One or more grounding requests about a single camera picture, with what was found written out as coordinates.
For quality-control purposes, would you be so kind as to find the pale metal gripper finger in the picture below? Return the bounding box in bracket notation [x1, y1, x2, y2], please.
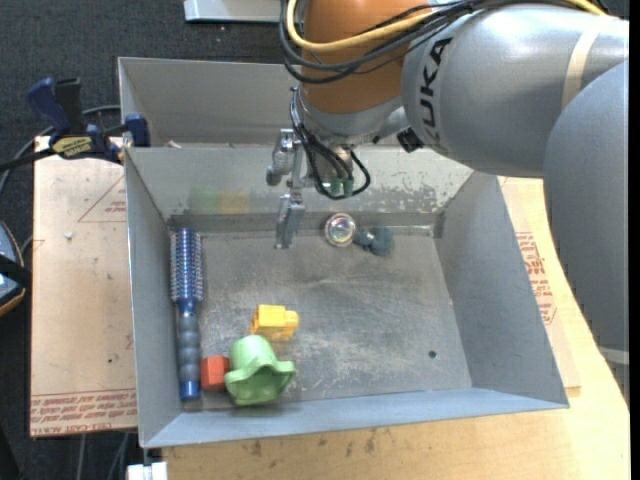
[273, 193, 307, 251]
[265, 128, 302, 187]

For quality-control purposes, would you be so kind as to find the dark grey-green toy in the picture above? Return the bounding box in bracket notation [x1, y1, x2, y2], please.
[352, 225, 395, 257]

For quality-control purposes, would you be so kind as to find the yellow toy block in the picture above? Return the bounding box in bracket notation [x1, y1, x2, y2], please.
[249, 303, 301, 344]

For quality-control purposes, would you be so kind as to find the grey metal bin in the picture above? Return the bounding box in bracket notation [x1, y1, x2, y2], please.
[117, 56, 571, 450]

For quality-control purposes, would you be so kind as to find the blue round hairbrush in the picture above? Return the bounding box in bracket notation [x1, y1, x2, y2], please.
[169, 227, 206, 402]

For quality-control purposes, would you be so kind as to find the green plastic toy cup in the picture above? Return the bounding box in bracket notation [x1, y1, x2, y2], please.
[223, 334, 297, 407]

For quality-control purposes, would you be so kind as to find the orange-red small block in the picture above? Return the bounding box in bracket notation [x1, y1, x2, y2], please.
[199, 355, 232, 392]

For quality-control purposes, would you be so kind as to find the brown cardboard board, red print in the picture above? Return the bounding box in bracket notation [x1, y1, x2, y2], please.
[29, 135, 584, 439]

